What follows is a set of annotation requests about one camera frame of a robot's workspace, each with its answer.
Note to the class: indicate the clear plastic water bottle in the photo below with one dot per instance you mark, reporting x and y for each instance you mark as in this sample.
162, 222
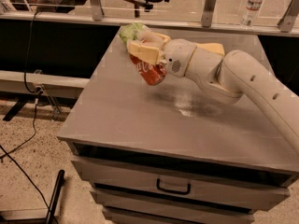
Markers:
252, 9

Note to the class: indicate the red coke can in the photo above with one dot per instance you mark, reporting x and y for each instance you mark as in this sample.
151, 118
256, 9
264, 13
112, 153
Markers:
152, 74

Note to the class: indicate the black drawer handle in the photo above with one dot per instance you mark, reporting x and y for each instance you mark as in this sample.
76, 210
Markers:
172, 188

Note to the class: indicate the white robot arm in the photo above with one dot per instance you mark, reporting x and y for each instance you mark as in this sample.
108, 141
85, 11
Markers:
225, 78

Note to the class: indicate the grey drawer cabinet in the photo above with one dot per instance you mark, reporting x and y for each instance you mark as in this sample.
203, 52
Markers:
125, 134

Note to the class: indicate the yellow sponge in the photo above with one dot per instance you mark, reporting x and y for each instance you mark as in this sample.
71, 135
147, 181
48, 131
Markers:
212, 47

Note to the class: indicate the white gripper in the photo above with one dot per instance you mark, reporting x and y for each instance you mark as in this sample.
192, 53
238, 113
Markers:
177, 57

